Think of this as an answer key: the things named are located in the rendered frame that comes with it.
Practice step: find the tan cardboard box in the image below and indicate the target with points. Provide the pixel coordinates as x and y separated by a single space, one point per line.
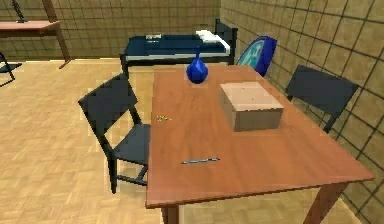
250 105

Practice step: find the brown wooden table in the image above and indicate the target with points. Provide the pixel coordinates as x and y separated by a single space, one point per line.
213 146

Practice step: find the small white book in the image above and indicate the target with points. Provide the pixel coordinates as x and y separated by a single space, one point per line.
153 36

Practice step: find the dark blue bed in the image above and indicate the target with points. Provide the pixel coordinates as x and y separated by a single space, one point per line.
173 50

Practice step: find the blue round disc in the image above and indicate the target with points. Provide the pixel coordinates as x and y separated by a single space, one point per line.
258 55

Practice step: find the grey pen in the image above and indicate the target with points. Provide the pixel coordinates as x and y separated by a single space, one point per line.
200 161

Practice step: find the white pillow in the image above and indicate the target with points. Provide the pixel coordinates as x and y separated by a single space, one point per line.
210 36

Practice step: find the blue vase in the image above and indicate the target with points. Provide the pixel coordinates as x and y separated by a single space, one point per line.
197 71

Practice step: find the black chair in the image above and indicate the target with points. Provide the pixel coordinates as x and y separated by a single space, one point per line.
320 90
110 106
6 68

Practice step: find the small yellow keys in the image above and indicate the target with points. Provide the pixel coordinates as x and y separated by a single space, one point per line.
163 118

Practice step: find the pink wooden desk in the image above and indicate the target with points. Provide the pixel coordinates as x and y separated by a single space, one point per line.
31 28

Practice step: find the black desk lamp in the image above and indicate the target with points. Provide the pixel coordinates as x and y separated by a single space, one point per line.
18 13

